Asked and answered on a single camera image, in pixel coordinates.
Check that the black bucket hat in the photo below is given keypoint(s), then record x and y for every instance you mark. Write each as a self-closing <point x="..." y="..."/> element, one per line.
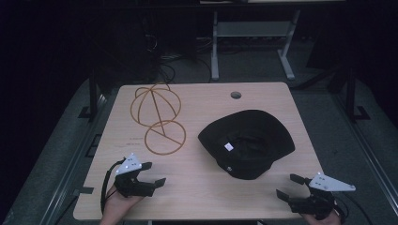
<point x="247" y="143"/>

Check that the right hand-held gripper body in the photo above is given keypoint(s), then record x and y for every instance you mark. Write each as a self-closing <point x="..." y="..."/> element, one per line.
<point x="316" y="200"/>

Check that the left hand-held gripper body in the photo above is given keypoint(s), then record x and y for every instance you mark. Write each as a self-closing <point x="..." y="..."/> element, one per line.
<point x="127" y="184"/>

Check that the person's right hand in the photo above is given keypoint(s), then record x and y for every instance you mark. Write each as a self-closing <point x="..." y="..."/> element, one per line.
<point x="324" y="220"/>

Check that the grey metal stand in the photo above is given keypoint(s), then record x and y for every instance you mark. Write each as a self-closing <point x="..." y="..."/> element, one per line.
<point x="254" y="29"/>

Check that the black upright post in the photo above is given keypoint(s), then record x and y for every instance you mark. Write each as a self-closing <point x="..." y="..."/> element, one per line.
<point x="350" y="93"/>
<point x="93" y="93"/>

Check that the person's left hand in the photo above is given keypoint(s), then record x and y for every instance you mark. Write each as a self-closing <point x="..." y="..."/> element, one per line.
<point x="117" y="206"/>

